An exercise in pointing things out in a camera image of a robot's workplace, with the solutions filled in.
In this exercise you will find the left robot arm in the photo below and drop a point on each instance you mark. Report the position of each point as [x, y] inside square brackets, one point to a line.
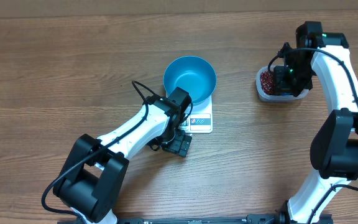
[92, 175]

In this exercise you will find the red adzuki beans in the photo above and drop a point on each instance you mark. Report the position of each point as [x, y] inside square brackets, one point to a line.
[267, 83]

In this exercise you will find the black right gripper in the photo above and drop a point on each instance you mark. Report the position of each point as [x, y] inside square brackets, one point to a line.
[283, 86]

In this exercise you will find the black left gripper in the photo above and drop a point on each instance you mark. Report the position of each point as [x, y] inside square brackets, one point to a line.
[176, 147]

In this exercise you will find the blue plastic measuring scoop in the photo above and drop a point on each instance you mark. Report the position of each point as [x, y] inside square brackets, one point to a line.
[286, 94]

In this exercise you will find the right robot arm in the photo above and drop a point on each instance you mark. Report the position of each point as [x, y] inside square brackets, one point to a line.
[334, 149]

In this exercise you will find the clear plastic container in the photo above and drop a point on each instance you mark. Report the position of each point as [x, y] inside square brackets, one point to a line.
[273, 98]

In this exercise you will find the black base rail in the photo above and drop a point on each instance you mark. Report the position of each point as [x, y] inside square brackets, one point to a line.
[250, 219]

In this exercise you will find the white digital kitchen scale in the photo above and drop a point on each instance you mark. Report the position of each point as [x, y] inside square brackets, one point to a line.
[200, 120]

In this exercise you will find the blue metal bowl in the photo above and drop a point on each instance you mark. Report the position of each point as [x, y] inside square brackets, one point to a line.
[192, 74]

